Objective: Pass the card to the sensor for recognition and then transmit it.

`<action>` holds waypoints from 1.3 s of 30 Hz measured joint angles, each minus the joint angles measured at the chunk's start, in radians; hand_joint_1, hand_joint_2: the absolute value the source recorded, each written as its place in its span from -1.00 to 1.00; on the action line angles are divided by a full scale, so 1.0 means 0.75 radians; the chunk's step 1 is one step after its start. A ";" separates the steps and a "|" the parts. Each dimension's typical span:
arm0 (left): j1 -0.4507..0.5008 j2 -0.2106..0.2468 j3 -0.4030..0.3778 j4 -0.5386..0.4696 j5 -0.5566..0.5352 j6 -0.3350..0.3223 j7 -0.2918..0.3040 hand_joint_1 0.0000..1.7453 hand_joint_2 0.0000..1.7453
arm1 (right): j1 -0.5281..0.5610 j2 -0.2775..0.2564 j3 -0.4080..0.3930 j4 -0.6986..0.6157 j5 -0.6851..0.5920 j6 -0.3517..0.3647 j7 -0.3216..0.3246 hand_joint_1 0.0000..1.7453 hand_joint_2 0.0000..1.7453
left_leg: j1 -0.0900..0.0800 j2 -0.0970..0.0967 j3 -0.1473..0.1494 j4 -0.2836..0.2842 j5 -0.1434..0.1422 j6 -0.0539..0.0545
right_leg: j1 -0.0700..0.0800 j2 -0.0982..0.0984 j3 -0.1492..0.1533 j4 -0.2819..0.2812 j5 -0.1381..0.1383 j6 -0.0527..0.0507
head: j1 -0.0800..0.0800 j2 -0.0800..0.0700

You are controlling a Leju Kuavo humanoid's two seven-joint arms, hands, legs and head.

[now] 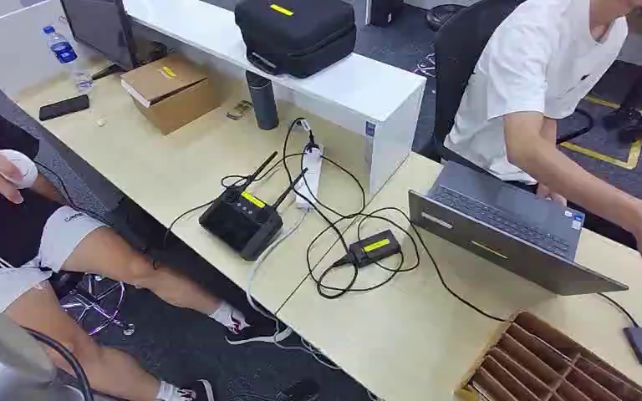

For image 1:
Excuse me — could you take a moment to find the black phone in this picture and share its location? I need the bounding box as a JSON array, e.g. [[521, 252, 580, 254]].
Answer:
[[38, 94, 91, 122]]

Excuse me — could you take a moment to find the chrome stool base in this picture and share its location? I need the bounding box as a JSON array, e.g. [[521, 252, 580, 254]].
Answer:
[[58, 273, 137, 338]]

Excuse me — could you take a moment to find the black office chair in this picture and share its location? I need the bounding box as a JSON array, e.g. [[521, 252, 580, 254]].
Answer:
[[417, 0, 594, 167]]

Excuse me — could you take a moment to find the white round object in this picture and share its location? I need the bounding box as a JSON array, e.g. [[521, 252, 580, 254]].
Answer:
[[0, 149, 40, 190]]

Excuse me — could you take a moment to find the black controller cable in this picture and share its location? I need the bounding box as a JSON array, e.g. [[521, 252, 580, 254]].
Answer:
[[161, 173, 256, 249]]

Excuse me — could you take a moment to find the white power strip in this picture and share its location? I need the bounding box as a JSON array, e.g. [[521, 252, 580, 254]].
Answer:
[[293, 142, 325, 212]]

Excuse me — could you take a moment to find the small key bunch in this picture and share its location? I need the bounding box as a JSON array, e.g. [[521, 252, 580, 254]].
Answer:
[[225, 99, 255, 122]]

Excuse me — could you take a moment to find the seated person in shorts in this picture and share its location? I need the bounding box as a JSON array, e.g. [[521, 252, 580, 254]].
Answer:
[[0, 91, 294, 401]]

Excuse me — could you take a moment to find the black monitor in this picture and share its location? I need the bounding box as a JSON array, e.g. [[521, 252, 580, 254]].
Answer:
[[59, 0, 169, 73]]

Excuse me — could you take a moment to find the person in white shirt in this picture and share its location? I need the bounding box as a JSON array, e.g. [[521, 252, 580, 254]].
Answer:
[[442, 0, 642, 276]]

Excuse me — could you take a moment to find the grey desk partition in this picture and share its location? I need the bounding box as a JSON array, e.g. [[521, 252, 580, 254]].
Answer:
[[0, 69, 126, 224]]

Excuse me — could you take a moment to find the dark grey tumbler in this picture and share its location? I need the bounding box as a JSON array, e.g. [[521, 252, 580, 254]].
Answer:
[[245, 70, 281, 132]]

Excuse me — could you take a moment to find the white cable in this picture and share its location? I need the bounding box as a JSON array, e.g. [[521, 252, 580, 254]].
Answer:
[[244, 209, 345, 371]]

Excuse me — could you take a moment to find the black hub cable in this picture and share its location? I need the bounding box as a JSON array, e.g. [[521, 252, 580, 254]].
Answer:
[[596, 292, 642, 401]]

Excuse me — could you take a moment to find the black carrying case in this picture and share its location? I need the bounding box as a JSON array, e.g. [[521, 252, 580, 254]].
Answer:
[[234, 0, 358, 79]]

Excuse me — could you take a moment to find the clear water bottle blue cap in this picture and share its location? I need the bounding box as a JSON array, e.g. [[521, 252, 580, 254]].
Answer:
[[42, 25, 95, 93]]

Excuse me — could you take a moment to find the white desk shelf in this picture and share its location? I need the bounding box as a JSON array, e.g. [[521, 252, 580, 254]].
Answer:
[[123, 0, 428, 198]]

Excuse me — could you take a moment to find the black round bin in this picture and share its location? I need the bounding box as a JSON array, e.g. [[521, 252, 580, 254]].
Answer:
[[425, 3, 467, 33]]

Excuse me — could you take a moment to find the grey laptop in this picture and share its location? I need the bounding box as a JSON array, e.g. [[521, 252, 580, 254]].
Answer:
[[407, 160, 630, 297]]

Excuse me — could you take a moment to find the brown cardboard box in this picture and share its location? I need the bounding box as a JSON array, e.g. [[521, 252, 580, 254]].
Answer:
[[120, 53, 223, 137]]

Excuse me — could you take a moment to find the black charger with yellow label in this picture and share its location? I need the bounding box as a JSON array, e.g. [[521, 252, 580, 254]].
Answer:
[[347, 229, 403, 269]]

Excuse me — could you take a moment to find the person in dark trousers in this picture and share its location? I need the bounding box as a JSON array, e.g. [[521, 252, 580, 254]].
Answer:
[[602, 0, 642, 144]]

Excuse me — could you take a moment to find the black looped cable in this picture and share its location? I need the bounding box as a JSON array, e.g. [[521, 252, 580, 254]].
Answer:
[[281, 117, 508, 324]]

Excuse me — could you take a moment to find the black remote controller with antennas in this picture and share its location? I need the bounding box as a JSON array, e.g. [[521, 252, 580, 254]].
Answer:
[[197, 150, 309, 262]]

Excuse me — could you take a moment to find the wooden slotted card box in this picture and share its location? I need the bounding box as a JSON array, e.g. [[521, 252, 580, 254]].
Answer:
[[453, 311, 642, 401]]

